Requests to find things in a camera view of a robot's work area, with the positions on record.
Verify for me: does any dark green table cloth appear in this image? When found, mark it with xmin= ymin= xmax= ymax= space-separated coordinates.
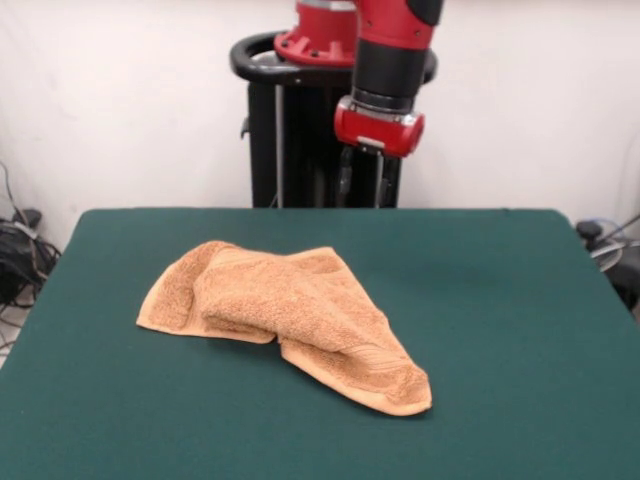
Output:
xmin=0 ymin=207 xmax=640 ymax=480

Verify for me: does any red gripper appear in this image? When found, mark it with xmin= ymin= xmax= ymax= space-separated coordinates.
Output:
xmin=333 ymin=97 xmax=427 ymax=208

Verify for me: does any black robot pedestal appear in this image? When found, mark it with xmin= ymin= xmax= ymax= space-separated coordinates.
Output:
xmin=229 ymin=30 xmax=439 ymax=209

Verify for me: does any black cable bundle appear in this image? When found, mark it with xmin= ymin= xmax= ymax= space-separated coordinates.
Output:
xmin=0 ymin=159 xmax=64 ymax=321

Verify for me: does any grey round stand foot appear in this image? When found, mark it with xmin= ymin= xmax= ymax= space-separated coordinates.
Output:
xmin=589 ymin=238 xmax=625 ymax=272

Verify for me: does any black power brick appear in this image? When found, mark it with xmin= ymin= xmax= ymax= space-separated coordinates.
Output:
xmin=13 ymin=207 xmax=44 ymax=227

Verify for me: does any tan terry towel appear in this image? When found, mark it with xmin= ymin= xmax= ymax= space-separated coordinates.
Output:
xmin=135 ymin=240 xmax=433 ymax=417

